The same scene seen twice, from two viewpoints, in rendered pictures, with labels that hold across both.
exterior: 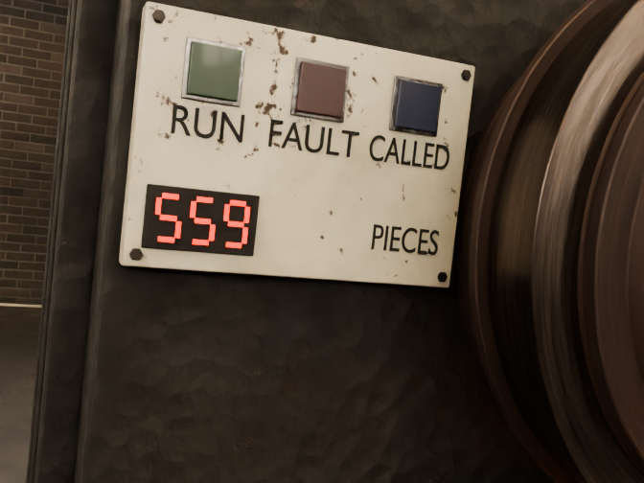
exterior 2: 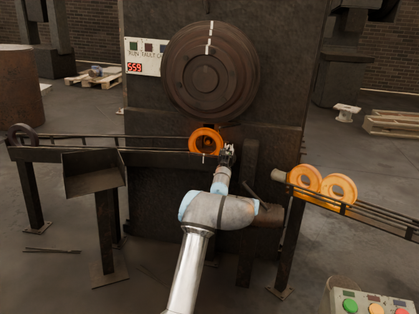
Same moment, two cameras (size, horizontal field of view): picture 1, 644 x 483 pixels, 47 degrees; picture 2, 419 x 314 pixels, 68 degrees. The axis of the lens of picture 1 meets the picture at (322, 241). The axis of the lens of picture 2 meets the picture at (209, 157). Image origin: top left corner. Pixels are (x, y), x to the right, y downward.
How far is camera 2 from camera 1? 1.35 m
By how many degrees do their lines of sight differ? 36
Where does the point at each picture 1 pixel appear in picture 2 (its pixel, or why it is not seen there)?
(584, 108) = (165, 53)
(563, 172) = (163, 62)
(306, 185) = (148, 61)
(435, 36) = (169, 35)
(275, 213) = (144, 65)
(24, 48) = not seen: outside the picture
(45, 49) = not seen: outside the picture
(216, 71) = (133, 46)
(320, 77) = (147, 45)
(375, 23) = (158, 35)
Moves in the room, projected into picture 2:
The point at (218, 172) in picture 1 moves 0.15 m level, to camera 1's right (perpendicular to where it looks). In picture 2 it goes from (136, 60) to (158, 64)
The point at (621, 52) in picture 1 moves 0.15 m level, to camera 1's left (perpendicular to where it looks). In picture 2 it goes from (170, 45) to (145, 41)
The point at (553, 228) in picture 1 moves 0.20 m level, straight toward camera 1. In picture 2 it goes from (163, 70) to (123, 73)
